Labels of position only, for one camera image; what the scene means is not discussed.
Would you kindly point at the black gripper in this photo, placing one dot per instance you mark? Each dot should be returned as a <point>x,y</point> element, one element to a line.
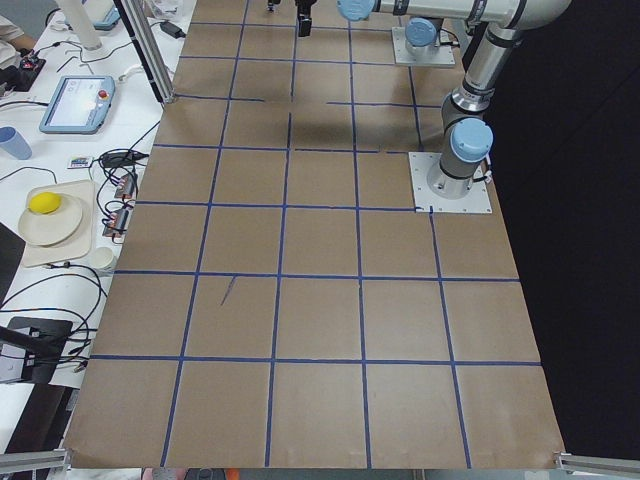
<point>304,20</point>

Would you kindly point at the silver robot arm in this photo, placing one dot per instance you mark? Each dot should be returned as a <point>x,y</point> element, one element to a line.
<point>424,32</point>
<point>467,138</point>

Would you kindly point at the black power adapter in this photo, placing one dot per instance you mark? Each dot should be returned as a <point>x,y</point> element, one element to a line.
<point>172,30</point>

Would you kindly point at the blue teach pendant tablet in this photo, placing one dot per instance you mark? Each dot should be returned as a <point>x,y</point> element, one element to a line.
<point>79,105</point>

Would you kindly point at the white paper cup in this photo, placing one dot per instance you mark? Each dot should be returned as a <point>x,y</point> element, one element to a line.
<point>103,260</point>

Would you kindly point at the yellow lemon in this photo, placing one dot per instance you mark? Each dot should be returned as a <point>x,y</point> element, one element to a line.
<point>45,203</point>

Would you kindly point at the light blue plastic cup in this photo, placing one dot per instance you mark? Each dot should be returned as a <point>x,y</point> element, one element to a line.
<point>13,143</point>

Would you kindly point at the cream plate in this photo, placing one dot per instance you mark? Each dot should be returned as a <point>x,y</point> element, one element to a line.
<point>49,229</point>

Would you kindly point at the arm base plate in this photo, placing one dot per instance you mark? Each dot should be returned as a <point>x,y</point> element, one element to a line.
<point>435,55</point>
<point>435,192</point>

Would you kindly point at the aluminium frame post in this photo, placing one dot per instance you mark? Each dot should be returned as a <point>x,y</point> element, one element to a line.
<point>140,33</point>

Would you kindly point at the black camera stand base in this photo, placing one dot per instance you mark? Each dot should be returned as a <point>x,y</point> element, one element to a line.
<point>31,349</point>

